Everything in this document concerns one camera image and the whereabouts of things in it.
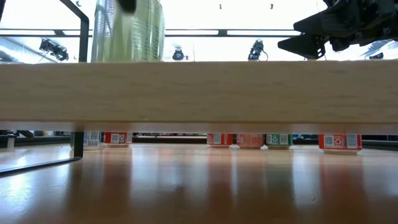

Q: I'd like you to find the blue silver Red Bull can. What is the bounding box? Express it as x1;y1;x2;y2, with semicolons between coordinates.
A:
70;131;102;151

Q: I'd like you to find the black aluminium table frame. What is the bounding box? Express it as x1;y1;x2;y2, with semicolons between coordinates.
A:
0;134;398;152

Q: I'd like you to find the black horizontal background rail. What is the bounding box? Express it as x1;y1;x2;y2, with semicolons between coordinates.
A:
0;27;301;39

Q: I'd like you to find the black metal shelf frame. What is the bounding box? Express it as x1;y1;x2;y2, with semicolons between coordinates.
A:
0;0;90;177

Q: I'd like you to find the light green beverage can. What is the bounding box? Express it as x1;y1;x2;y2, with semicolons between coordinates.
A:
91;0;166;63

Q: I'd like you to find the red soda can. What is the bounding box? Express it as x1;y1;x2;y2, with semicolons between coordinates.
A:
206;133;234;149
318;134;363;156

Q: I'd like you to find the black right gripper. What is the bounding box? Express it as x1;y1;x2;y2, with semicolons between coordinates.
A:
277;0;398;60

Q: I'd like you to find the red Coca-Cola can black script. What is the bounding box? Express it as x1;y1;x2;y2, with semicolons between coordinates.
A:
102;131;134;148

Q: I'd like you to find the orange Fanta can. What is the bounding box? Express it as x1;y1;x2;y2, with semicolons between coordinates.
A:
236;133;265;150

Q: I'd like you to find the light wooden shelf board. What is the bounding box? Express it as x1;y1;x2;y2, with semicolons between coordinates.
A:
0;60;398;135

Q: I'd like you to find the dark green soda can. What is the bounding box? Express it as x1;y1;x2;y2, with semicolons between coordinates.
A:
264;133;294;151

